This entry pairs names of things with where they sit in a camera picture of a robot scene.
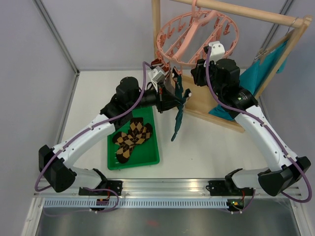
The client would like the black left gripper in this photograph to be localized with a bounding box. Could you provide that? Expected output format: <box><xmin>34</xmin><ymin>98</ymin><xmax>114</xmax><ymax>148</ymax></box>
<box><xmin>128</xmin><ymin>80</ymin><xmax>184</xmax><ymax>114</ymax></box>

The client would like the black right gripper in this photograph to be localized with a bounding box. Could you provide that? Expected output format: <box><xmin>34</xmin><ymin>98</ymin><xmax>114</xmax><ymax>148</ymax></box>
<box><xmin>192</xmin><ymin>56</ymin><xmax>224</xmax><ymax>97</ymax></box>

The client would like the dark teal christmas sock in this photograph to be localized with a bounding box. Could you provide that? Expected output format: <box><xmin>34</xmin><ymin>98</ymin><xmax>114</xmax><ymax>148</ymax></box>
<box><xmin>171</xmin><ymin>67</ymin><xmax>184</xmax><ymax>98</ymax></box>

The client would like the pink round clip hanger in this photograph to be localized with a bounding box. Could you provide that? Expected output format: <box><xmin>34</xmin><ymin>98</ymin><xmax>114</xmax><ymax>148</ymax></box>
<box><xmin>156</xmin><ymin>0</ymin><xmax>239</xmax><ymax>71</ymax></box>

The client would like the grey sock red striped cuff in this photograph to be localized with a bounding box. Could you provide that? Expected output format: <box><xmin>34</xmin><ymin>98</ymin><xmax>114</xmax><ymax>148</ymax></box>
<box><xmin>151</xmin><ymin>59</ymin><xmax>164</xmax><ymax>69</ymax></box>

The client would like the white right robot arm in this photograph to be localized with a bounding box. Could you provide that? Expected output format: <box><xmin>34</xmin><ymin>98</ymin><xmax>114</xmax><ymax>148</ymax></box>
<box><xmin>191</xmin><ymin>59</ymin><xmax>311</xmax><ymax>196</ymax></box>

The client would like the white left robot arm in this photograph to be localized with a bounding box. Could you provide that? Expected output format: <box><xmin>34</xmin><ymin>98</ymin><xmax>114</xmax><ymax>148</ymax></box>
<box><xmin>38</xmin><ymin>77</ymin><xmax>191</xmax><ymax>195</ymax></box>

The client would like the wooden hanging rack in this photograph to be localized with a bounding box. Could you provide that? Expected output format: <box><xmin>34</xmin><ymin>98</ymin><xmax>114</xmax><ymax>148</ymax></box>
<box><xmin>147</xmin><ymin>0</ymin><xmax>315</xmax><ymax>133</ymax></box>

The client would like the brown argyle sock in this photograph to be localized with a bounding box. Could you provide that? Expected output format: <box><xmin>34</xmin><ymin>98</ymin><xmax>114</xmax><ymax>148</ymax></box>
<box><xmin>112</xmin><ymin>118</ymin><xmax>153</xmax><ymax>147</ymax></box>
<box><xmin>112</xmin><ymin>131</ymin><xmax>146</xmax><ymax>164</ymax></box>

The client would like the teal cloth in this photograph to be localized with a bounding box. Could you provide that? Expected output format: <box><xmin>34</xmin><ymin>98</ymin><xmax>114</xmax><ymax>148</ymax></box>
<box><xmin>209</xmin><ymin>40</ymin><xmax>288</xmax><ymax>120</ymax></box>

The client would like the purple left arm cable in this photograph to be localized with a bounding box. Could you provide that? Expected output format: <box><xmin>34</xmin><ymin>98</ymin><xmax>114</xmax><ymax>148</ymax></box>
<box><xmin>34</xmin><ymin>61</ymin><xmax>158</xmax><ymax>192</ymax></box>

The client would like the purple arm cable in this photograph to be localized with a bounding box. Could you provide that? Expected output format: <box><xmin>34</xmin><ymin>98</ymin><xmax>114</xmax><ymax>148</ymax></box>
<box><xmin>34</xmin><ymin>61</ymin><xmax>158</xmax><ymax>192</ymax></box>
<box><xmin>205</xmin><ymin>46</ymin><xmax>311</xmax><ymax>203</ymax></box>

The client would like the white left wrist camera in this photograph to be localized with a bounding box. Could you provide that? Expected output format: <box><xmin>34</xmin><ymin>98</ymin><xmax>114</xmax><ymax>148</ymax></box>
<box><xmin>148</xmin><ymin>66</ymin><xmax>166</xmax><ymax>91</ymax></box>

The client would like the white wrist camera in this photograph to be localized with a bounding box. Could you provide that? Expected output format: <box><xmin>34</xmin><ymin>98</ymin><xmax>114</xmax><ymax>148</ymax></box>
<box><xmin>203</xmin><ymin>41</ymin><xmax>225</xmax><ymax>62</ymax></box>
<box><xmin>148</xmin><ymin>66</ymin><xmax>166</xmax><ymax>91</ymax></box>

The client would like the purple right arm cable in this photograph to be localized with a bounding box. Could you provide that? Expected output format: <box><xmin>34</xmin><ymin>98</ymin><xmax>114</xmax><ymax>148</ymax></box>
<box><xmin>205</xmin><ymin>46</ymin><xmax>311</xmax><ymax>203</ymax></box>

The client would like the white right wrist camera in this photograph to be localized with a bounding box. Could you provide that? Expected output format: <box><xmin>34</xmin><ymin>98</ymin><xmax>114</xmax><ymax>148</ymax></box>
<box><xmin>203</xmin><ymin>41</ymin><xmax>225</xmax><ymax>62</ymax></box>

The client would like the aluminium mounting rail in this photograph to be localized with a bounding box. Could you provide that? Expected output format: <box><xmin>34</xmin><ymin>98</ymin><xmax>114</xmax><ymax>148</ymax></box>
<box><xmin>33</xmin><ymin>178</ymin><xmax>302</xmax><ymax>197</ymax></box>

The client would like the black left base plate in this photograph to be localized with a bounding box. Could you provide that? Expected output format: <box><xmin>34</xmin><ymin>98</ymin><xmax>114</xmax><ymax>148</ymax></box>
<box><xmin>78</xmin><ymin>180</ymin><xmax>123</xmax><ymax>197</ymax></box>

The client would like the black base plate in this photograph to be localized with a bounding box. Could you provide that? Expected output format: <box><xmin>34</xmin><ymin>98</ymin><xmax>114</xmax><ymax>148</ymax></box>
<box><xmin>208</xmin><ymin>180</ymin><xmax>238</xmax><ymax>196</ymax></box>
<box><xmin>78</xmin><ymin>180</ymin><xmax>123</xmax><ymax>197</ymax></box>

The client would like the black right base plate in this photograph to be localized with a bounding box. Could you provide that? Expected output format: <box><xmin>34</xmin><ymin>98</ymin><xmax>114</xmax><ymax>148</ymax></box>
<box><xmin>208</xmin><ymin>180</ymin><xmax>238</xmax><ymax>196</ymax></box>

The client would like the white slotted cable duct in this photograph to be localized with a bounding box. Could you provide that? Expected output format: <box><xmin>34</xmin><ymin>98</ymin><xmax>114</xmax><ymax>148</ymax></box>
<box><xmin>44</xmin><ymin>198</ymin><xmax>228</xmax><ymax>209</ymax></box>

